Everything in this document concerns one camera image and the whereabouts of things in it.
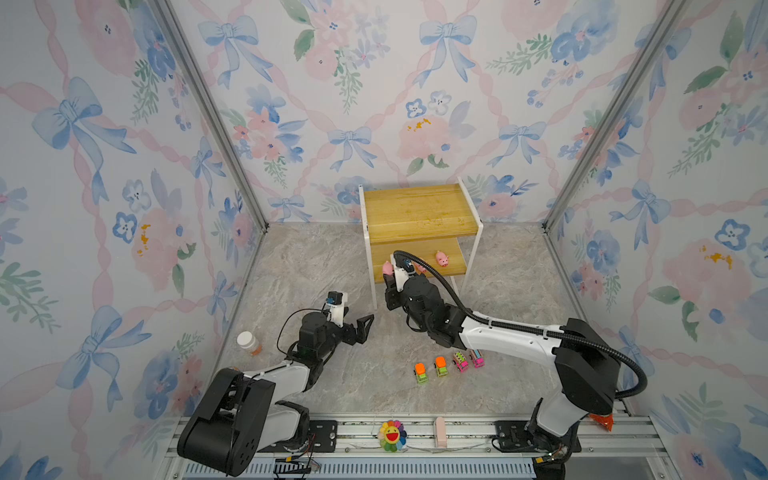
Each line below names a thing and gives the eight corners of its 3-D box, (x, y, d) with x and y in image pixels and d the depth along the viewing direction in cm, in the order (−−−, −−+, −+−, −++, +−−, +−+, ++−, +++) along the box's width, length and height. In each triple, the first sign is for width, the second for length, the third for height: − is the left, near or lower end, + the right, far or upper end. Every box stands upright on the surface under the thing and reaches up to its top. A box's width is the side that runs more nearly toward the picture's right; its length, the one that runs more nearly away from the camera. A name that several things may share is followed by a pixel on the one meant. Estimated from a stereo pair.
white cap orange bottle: (244, 355, 88) (234, 345, 82) (248, 342, 91) (238, 331, 85) (260, 355, 88) (251, 345, 82) (264, 342, 91) (255, 331, 85)
